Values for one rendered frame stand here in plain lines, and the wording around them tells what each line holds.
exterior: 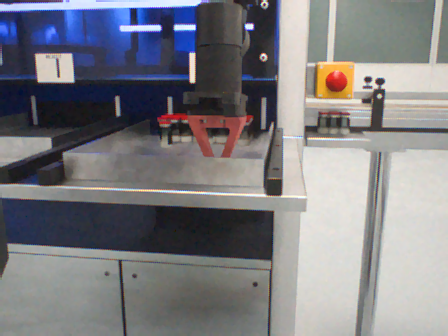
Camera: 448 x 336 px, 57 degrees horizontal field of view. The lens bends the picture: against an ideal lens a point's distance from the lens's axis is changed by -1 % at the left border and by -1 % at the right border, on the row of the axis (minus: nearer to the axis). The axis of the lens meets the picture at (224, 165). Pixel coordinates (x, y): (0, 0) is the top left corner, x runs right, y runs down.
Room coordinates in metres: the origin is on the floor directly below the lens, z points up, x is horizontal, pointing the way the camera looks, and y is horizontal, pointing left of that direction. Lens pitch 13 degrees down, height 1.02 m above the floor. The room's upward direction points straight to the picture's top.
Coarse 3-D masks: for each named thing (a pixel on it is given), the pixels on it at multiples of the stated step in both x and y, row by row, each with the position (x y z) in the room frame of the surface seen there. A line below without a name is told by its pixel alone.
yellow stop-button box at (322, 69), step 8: (320, 64) 0.84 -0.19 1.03; (328, 64) 0.83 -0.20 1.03; (336, 64) 0.83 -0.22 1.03; (344, 64) 0.83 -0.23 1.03; (352, 64) 0.83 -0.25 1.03; (320, 72) 0.84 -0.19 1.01; (328, 72) 0.83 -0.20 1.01; (344, 72) 0.83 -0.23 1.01; (352, 72) 0.83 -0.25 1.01; (320, 80) 0.84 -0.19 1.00; (352, 80) 0.83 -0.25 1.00; (320, 88) 0.84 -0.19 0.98; (352, 88) 0.83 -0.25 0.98; (320, 96) 0.84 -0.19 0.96; (328, 96) 0.83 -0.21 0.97; (336, 96) 0.83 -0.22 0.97; (344, 96) 0.83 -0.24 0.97; (352, 96) 0.83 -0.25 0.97
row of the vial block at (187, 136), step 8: (160, 120) 0.79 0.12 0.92; (176, 120) 0.78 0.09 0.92; (184, 120) 0.78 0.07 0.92; (160, 128) 0.79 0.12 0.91; (176, 128) 0.78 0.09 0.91; (184, 128) 0.78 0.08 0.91; (216, 128) 0.77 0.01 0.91; (224, 128) 0.77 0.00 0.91; (176, 136) 0.78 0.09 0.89; (184, 136) 0.78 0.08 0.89; (192, 136) 0.78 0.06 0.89; (216, 136) 0.77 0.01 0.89; (224, 136) 0.77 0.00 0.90
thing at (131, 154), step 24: (96, 144) 0.62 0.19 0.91; (120, 144) 0.71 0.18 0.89; (144, 144) 0.76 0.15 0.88; (192, 144) 0.76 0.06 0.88; (216, 144) 0.76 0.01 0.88; (264, 144) 0.76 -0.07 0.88; (72, 168) 0.53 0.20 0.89; (96, 168) 0.52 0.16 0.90; (120, 168) 0.52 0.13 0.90; (144, 168) 0.51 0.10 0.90; (168, 168) 0.51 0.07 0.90; (192, 168) 0.50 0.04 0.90; (216, 168) 0.50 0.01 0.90; (240, 168) 0.49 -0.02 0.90; (264, 168) 0.51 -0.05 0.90
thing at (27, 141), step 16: (0, 128) 0.91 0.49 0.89; (16, 128) 0.96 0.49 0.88; (32, 128) 0.97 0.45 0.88; (48, 128) 0.97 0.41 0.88; (64, 128) 0.97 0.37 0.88; (80, 128) 0.74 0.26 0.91; (96, 128) 0.81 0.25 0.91; (0, 144) 0.66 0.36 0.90; (16, 144) 0.65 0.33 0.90; (32, 144) 0.65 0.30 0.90; (48, 144) 0.64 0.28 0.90
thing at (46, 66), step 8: (40, 56) 0.92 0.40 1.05; (48, 56) 0.92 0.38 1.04; (56, 56) 0.92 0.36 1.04; (64, 56) 0.91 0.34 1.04; (40, 64) 0.92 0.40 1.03; (48, 64) 0.92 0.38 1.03; (56, 64) 0.92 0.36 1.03; (64, 64) 0.91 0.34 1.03; (72, 64) 0.91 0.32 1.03; (40, 72) 0.92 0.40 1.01; (48, 72) 0.92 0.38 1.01; (56, 72) 0.92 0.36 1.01; (64, 72) 0.91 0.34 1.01; (72, 72) 0.91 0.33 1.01; (40, 80) 0.92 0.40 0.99; (48, 80) 0.92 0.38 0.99; (56, 80) 0.92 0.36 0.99; (64, 80) 0.91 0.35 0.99; (72, 80) 0.91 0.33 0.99
